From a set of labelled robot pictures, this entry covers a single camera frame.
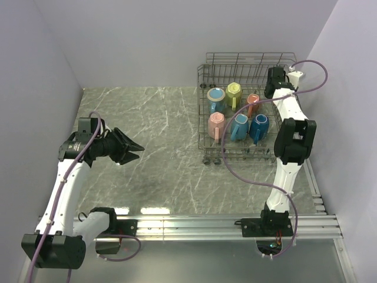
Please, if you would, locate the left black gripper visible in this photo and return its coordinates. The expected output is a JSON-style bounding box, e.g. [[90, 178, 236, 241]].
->
[[94, 127, 144, 164]]

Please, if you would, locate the pink faceted mug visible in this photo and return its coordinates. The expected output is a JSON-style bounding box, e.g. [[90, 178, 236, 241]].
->
[[208, 112, 226, 143]]

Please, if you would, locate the blue mug orange interior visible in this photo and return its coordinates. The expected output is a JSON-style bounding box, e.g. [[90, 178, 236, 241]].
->
[[207, 87, 226, 114]]

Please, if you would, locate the light blue floral mug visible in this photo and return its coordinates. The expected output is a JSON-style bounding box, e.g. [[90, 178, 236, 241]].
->
[[230, 114, 249, 142]]

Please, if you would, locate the yellow faceted mug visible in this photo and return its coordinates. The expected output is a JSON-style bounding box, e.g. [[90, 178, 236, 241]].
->
[[225, 82, 242, 111]]

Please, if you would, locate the salmon floral mug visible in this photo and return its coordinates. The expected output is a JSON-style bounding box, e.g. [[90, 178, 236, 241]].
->
[[246, 94, 260, 119]]

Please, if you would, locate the dark blue mug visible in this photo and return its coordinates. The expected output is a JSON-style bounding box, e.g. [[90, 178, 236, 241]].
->
[[249, 114, 269, 144]]

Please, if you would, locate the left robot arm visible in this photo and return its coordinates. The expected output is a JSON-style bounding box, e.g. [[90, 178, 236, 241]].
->
[[21, 117, 144, 269]]

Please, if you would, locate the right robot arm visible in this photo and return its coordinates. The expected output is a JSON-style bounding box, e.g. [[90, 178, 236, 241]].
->
[[259, 66, 317, 236]]

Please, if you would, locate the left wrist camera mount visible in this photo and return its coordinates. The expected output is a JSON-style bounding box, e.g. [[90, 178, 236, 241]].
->
[[100, 119, 111, 135]]

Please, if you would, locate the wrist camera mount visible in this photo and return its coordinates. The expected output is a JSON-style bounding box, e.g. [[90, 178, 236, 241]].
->
[[287, 65, 305, 91], [100, 119, 111, 135]]

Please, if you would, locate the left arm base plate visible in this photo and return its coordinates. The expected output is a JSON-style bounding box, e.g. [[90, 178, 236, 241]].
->
[[97, 219, 138, 238]]

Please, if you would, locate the wire dish rack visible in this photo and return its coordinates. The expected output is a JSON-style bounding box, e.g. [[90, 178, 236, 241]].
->
[[197, 52, 296, 165]]

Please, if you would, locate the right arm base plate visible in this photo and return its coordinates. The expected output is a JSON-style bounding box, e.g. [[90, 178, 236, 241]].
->
[[234, 218, 293, 238]]

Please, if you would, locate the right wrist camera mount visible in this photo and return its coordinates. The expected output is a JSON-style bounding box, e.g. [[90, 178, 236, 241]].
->
[[287, 65, 305, 91]]

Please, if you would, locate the aluminium mounting rail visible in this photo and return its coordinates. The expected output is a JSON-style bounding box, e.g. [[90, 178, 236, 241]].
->
[[117, 215, 343, 241]]

